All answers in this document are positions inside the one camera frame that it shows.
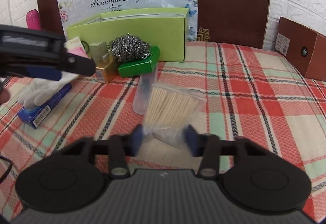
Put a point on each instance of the white and pink glove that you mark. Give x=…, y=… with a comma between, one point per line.
x=42, y=90

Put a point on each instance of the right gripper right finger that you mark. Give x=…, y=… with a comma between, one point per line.
x=207, y=147

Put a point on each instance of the pink thermos bottle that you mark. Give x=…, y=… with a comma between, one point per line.
x=33, y=20

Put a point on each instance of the bag of cotton swabs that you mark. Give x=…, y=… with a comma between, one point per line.
x=169, y=111

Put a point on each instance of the yellow green flat package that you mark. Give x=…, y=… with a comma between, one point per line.
x=74, y=46

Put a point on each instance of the steel wool scrubber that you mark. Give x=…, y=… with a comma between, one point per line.
x=129, y=48

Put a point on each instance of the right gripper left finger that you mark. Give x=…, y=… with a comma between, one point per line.
x=122, y=146

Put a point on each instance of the blue medicine box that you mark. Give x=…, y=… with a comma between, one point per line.
x=34, y=117

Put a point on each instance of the clear plastic tube case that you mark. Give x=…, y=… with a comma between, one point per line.
x=143, y=92

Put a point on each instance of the brown cardboard box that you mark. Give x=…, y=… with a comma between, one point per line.
x=303, y=47

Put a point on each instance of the light green storage box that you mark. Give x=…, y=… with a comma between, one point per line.
x=166, y=28

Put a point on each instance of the golden brown cosmetic box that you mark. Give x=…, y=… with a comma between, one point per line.
x=107, y=70

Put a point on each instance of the small olive green box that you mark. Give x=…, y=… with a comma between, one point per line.
x=99, y=51

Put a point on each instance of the plaid bed sheet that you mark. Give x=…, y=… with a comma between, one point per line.
x=249, y=92

